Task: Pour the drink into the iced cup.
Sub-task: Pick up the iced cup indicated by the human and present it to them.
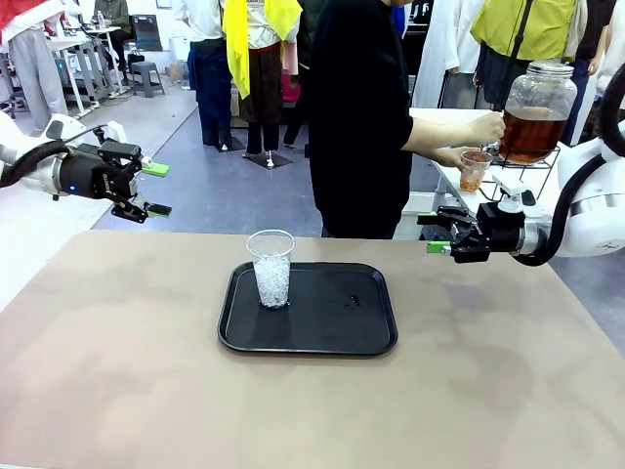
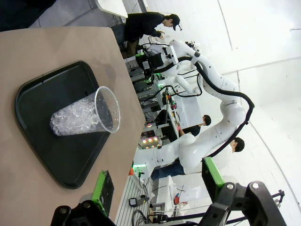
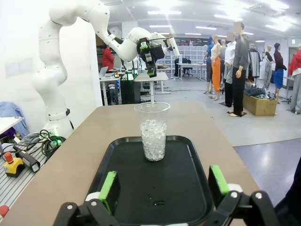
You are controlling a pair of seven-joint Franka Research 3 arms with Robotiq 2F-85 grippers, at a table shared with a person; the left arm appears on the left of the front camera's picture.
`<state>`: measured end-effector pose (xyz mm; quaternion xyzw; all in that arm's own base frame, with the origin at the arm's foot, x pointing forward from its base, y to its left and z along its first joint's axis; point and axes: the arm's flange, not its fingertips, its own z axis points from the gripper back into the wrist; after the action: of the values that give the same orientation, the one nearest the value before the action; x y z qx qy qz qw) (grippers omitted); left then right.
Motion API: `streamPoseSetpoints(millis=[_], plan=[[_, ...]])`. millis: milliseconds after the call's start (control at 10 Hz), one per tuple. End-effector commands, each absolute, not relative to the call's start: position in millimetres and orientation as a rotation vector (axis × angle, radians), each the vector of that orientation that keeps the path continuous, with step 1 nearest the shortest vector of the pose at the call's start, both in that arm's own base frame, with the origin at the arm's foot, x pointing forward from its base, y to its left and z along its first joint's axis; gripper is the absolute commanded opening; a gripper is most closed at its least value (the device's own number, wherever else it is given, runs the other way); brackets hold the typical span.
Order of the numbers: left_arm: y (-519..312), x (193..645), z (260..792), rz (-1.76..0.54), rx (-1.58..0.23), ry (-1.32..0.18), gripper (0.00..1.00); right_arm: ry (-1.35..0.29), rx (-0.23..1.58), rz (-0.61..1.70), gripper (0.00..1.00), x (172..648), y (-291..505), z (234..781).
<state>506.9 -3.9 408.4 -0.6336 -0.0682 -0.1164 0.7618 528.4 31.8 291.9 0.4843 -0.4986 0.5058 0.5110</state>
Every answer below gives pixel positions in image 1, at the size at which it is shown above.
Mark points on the right gripper black green finger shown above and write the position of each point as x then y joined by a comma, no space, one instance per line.
451,217
471,249

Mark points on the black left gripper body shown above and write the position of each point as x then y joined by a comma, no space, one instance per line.
88,173

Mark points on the left gripper black green finger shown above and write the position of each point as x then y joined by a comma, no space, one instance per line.
155,169
132,207

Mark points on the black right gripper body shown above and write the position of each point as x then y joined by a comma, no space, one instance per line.
505,232

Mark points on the short clear iced cup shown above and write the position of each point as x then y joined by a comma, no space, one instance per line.
476,173

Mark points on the glass tea dispenser jar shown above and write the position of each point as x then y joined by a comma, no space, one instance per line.
537,127

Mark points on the tall clear iced cup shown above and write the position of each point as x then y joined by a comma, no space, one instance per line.
271,273

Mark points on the person's right forearm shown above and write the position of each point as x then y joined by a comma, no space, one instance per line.
439,134

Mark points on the person's left forearm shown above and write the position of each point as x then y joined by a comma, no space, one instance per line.
435,155

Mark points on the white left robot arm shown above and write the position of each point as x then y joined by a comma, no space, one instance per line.
29,141

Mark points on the person's left hand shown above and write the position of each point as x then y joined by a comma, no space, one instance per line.
453,158

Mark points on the person's right hand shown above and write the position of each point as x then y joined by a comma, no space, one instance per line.
488,129

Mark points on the white side table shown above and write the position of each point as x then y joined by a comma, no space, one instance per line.
449,188

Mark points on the grey plastic step stool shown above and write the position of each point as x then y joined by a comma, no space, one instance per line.
147,78

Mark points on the mannequin with blue skirt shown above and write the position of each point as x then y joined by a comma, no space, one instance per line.
210,73

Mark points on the figure in grey trousers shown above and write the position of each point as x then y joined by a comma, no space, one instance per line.
34,73

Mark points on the white metal work desk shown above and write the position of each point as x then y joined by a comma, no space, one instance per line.
85,58

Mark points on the person in black shirt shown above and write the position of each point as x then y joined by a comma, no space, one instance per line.
359,122

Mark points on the dark screen panel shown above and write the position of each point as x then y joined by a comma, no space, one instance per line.
146,33

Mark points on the mannequin with yellow scarf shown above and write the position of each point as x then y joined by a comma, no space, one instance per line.
259,73

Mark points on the seated person in green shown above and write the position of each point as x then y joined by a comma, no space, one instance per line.
114,17

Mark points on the white hanging robe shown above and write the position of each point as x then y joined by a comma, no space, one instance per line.
442,54

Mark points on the black plastic serving tray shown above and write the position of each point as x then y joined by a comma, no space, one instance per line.
312,327

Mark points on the mannequin in yellow-green jacket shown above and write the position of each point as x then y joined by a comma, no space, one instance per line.
527,29

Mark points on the mannequin in camouflage trousers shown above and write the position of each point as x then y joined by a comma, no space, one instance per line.
598,49

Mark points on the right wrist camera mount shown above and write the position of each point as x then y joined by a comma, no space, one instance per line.
515,195

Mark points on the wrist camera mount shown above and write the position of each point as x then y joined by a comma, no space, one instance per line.
515,195
113,133

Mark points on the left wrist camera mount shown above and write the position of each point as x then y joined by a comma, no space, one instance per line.
113,133

